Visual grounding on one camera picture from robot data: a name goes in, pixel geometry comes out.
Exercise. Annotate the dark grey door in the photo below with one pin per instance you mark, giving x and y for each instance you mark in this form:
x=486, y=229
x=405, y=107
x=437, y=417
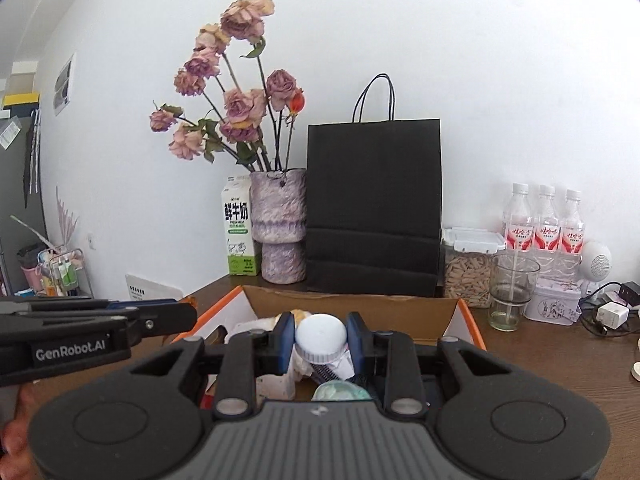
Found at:
x=15, y=185

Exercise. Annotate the dried pink rose bouquet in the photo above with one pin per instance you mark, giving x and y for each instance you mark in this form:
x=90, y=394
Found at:
x=242, y=105

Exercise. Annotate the wall paper notice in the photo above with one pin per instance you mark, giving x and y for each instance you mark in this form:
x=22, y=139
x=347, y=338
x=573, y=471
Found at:
x=64, y=85

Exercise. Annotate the white plug charger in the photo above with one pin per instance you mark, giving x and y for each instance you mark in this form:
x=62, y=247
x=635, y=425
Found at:
x=612, y=316

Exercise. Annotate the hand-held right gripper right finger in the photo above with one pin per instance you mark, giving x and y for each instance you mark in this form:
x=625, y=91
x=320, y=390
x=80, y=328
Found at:
x=356, y=342

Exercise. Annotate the white bottle cap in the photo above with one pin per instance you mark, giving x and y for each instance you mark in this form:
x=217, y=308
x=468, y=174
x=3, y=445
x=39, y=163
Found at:
x=320, y=335

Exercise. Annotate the white printed tin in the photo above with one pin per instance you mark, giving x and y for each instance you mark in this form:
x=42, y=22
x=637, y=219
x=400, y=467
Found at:
x=552, y=307

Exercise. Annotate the purple textured vase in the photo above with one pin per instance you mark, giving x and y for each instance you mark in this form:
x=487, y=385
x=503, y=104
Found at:
x=277, y=220

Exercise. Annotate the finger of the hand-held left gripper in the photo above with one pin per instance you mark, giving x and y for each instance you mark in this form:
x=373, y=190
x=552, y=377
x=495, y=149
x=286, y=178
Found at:
x=165, y=322
x=140, y=304

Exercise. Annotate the person's left hand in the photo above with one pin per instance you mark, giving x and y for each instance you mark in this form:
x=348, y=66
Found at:
x=15, y=440

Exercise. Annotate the white wall socket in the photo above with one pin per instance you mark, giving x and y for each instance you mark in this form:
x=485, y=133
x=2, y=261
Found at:
x=91, y=241

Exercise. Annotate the green white milk carton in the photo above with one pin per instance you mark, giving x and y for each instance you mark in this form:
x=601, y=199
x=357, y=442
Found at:
x=240, y=230

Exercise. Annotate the yellow knitted item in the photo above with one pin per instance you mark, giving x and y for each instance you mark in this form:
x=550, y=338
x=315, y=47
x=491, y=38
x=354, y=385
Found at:
x=300, y=315

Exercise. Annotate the pink feather wall decoration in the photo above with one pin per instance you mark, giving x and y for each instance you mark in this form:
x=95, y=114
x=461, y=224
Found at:
x=65, y=220

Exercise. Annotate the red label water bottle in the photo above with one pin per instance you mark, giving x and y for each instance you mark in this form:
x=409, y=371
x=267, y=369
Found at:
x=546, y=232
x=520, y=232
x=572, y=235

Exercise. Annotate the white plush toy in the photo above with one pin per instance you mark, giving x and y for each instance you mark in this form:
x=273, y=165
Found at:
x=250, y=325

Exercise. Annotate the black white striped item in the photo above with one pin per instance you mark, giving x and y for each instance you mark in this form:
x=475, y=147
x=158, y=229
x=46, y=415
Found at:
x=325, y=371

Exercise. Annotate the pink bucket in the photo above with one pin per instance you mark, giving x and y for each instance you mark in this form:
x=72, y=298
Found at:
x=30, y=277

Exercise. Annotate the white round speaker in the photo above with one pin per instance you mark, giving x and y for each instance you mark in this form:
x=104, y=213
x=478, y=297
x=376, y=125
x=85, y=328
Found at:
x=597, y=260

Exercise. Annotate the black power adapter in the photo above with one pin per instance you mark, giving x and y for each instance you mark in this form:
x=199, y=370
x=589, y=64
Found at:
x=629, y=294

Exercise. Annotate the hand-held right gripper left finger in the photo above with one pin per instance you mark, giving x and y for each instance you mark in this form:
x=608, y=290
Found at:
x=287, y=345

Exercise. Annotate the black paper bag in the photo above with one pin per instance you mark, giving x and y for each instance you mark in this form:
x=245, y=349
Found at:
x=375, y=200

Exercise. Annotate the clear glass cup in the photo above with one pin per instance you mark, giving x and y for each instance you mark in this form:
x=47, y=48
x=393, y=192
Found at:
x=500, y=315

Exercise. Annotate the clear seed jar white lid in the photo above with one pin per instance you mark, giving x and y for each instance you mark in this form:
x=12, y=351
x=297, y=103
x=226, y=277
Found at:
x=467, y=275

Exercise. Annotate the red cardboard box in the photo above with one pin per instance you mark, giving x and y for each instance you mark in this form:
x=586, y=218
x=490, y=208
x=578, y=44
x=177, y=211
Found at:
x=400, y=315

